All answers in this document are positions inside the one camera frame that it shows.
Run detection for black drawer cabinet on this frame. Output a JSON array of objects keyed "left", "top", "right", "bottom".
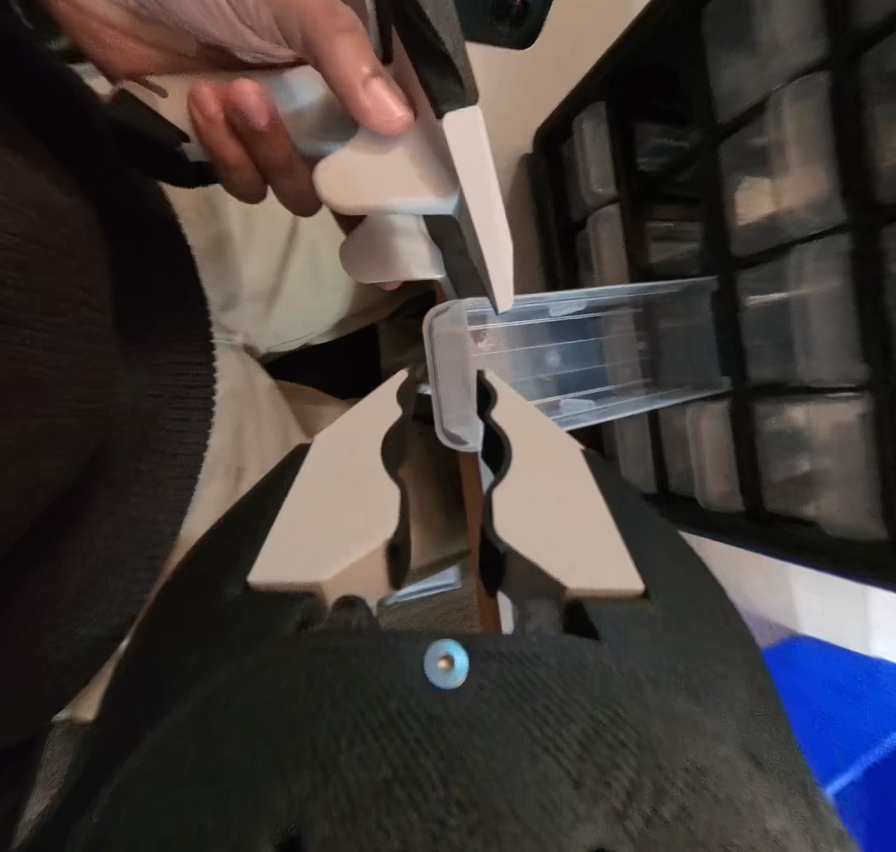
[{"left": 527, "top": 0, "right": 896, "bottom": 590}]

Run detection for beige trousers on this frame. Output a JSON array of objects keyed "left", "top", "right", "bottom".
[{"left": 56, "top": 183, "right": 456, "bottom": 723}]

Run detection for clear plastic drawer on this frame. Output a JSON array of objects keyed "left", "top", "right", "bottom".
[{"left": 421, "top": 276, "right": 734, "bottom": 454}]

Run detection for blue plastic bin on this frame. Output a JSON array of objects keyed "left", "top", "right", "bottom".
[{"left": 759, "top": 630, "right": 896, "bottom": 852}]

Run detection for person's left hand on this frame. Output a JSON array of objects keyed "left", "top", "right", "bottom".
[{"left": 21, "top": 0, "right": 415, "bottom": 219}]

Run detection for dark knit sweater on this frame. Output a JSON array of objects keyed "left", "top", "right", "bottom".
[{"left": 0, "top": 0, "right": 216, "bottom": 751}]

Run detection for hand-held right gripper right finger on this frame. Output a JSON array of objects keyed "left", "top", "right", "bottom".
[{"left": 476, "top": 370, "right": 646, "bottom": 600}]

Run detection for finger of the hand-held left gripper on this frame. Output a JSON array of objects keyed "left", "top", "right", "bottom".
[{"left": 422, "top": 105, "right": 518, "bottom": 315}]

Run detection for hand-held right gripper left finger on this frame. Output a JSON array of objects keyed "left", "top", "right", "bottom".
[{"left": 247, "top": 368, "right": 415, "bottom": 600}]

